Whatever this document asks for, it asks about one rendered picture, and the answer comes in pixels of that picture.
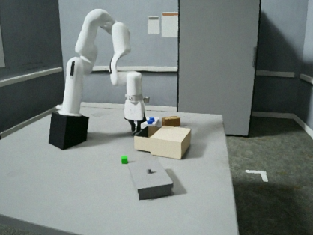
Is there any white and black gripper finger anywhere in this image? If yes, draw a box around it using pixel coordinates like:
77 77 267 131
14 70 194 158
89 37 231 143
124 118 136 132
136 114 147 133

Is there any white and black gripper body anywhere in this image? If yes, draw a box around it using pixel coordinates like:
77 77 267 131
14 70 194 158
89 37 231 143
124 100 145 120

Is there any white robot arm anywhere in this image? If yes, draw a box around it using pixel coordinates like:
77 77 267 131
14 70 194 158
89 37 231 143
56 9 150 117

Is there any brown cardboard box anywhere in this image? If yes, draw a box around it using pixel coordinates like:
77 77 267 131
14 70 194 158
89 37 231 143
162 116 180 127

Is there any green block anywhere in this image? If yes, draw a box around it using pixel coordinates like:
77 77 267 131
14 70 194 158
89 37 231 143
121 156 127 164

